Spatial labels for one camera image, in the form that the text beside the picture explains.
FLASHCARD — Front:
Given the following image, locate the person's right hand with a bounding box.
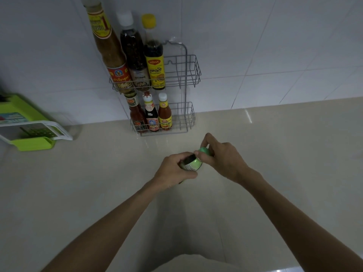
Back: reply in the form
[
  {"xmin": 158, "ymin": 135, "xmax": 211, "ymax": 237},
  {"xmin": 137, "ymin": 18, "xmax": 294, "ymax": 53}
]
[{"xmin": 194, "ymin": 133, "xmax": 251, "ymax": 185}]

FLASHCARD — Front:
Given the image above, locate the person's left hand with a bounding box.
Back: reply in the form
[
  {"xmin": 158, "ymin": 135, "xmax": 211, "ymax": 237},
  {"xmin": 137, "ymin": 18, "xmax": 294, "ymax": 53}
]
[{"xmin": 153, "ymin": 152, "xmax": 198, "ymax": 193}]

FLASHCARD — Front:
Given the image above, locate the green cap sauce bottle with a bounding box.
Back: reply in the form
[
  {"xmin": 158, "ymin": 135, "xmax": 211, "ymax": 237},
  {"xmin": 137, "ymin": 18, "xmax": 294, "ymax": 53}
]
[{"xmin": 179, "ymin": 147, "xmax": 212, "ymax": 184}]

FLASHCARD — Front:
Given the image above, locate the person's left forearm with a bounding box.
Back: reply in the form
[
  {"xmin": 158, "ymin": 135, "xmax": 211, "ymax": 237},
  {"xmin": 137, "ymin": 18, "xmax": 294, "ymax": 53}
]
[{"xmin": 41, "ymin": 176, "xmax": 168, "ymax": 272}]

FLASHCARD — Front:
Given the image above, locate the person's right forearm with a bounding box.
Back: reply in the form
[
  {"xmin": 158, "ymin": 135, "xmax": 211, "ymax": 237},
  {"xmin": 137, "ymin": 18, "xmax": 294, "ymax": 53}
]
[{"xmin": 238, "ymin": 167, "xmax": 363, "ymax": 272}]

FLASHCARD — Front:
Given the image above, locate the small orange chili sauce bottle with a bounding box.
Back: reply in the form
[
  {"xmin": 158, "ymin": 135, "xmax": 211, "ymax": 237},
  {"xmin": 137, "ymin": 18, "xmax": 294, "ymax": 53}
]
[{"xmin": 157, "ymin": 93, "xmax": 173, "ymax": 131}]

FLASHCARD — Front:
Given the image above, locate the small red-white cap sauce bottle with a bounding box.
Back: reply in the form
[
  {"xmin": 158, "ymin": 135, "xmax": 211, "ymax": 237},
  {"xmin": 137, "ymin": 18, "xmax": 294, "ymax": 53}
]
[{"xmin": 142, "ymin": 92, "xmax": 160, "ymax": 132}]

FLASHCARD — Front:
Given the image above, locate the small dark red sauce bottle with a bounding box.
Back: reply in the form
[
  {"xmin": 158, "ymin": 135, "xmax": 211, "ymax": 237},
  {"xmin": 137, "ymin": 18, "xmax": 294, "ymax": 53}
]
[{"xmin": 125, "ymin": 92, "xmax": 148, "ymax": 134}]

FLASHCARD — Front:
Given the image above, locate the person's light shirt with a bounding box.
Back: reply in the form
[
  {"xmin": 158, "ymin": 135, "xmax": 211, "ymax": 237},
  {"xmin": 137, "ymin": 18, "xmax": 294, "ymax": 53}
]
[{"xmin": 152, "ymin": 254, "xmax": 251, "ymax": 272}]

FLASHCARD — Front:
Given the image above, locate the yellow cap sauce bottle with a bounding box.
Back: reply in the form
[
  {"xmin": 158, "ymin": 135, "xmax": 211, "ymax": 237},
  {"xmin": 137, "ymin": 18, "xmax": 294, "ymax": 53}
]
[{"xmin": 141, "ymin": 13, "xmax": 166, "ymax": 90}]

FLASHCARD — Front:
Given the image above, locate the dark sauce bottle white cap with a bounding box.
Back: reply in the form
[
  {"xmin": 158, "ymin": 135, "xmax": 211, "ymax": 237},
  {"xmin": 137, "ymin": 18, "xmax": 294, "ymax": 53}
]
[{"xmin": 116, "ymin": 11, "xmax": 151, "ymax": 92}]

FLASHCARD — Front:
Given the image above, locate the tall brown sauce bottle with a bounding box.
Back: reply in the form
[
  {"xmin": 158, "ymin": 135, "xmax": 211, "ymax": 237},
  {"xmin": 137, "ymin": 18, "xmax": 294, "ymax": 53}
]
[{"xmin": 81, "ymin": 0, "xmax": 135, "ymax": 95}]

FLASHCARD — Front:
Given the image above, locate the green and white vegetable slicer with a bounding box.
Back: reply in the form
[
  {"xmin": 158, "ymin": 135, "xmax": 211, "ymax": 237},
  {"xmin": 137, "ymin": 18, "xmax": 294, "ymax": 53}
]
[{"xmin": 0, "ymin": 94, "xmax": 73, "ymax": 152}]

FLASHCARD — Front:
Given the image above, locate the grey wire wall rack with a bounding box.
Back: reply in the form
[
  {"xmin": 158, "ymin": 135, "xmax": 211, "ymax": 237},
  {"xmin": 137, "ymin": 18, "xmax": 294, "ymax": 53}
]
[{"xmin": 109, "ymin": 39, "xmax": 202, "ymax": 136}]

